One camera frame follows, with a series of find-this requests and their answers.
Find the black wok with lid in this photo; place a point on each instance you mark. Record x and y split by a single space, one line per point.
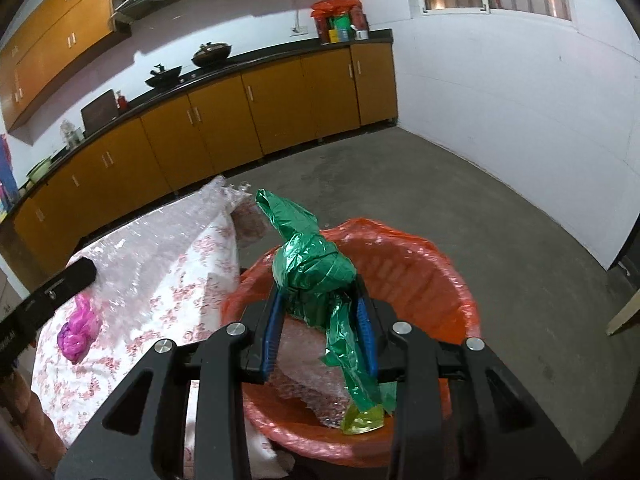
212 55

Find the clear bubble wrap sheet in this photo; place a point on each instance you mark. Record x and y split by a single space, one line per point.
140 250

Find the bubble wrap piece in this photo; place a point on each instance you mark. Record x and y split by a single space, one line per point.
305 370

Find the red bottle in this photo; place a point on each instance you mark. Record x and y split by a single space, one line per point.
121 101

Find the red bag with containers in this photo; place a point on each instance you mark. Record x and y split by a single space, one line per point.
332 7

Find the floral tablecloth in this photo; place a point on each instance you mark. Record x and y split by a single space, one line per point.
100 400

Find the orange lower kitchen cabinets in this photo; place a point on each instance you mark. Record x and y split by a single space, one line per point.
280 105

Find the black kitchen countertop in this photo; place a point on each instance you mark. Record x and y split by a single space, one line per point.
377 36

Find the dark cutting board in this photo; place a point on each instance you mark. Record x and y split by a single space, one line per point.
99 110

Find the white wall socket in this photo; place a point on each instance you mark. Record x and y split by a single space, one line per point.
299 29

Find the orange upper kitchen cabinets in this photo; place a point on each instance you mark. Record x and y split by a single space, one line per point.
60 35

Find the green foil plastic bag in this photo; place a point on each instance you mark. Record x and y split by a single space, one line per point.
310 265

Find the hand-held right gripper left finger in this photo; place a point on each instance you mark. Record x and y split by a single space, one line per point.
272 330

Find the pink hanging cloth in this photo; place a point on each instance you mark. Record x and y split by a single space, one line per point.
4 175

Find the orange kitchen cabinets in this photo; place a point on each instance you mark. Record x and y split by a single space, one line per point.
280 105
60 35

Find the wooden plank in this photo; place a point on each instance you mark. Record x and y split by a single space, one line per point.
622 312

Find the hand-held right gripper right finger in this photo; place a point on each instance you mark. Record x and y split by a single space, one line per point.
362 330

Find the red-lined trash basket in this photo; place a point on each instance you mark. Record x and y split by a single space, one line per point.
415 280

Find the yellow-green plastic bag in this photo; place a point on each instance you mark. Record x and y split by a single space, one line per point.
365 420

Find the magenta plastic bag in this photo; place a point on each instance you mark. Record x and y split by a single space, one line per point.
77 335

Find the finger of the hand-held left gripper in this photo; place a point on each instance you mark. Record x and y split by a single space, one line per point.
65 287

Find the glass jar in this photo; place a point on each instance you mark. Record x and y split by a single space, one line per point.
71 134

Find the green pot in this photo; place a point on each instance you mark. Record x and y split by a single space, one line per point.
39 170

